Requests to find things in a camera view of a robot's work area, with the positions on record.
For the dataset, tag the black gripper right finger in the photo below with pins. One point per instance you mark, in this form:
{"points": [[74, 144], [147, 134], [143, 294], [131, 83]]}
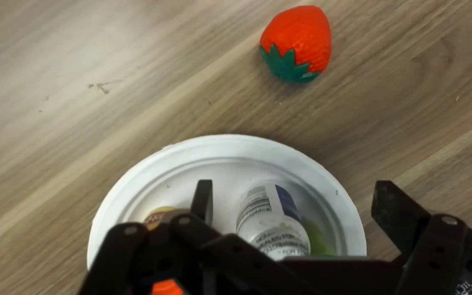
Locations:
{"points": [[400, 214]]}

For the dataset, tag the white pill bottle grey label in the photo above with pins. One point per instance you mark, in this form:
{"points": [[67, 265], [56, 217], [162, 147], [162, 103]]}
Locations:
{"points": [[270, 224]]}

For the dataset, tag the blue and black patterned box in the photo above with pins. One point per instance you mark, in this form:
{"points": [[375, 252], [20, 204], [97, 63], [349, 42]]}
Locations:
{"points": [[467, 288]]}

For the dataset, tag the red toy strawberry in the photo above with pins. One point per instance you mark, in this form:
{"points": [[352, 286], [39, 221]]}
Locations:
{"points": [[295, 42]]}

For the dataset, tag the white paper plate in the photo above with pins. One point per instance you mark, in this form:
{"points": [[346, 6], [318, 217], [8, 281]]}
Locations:
{"points": [[224, 158]]}

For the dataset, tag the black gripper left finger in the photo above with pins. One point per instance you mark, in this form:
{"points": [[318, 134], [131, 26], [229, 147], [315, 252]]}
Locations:
{"points": [[203, 203]]}

